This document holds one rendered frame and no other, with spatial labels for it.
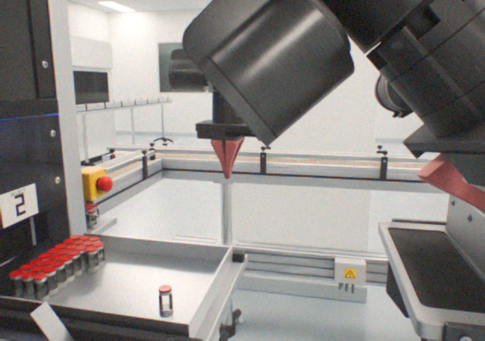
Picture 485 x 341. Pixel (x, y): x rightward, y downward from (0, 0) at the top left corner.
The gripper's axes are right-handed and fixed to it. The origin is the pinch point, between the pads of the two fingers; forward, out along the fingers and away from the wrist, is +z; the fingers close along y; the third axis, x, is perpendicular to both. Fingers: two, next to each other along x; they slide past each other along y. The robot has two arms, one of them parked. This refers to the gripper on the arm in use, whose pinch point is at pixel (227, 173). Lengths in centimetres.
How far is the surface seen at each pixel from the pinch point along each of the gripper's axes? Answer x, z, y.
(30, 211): 4.9, 9.0, 38.1
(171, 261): -3.1, 20.3, 12.5
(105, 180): -16.6, 8.3, 35.1
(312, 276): -84, 64, -16
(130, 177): -54, 18, 49
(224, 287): 3.9, 20.2, -0.6
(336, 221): -143, 61, -28
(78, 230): -8.8, 18.6, 38.1
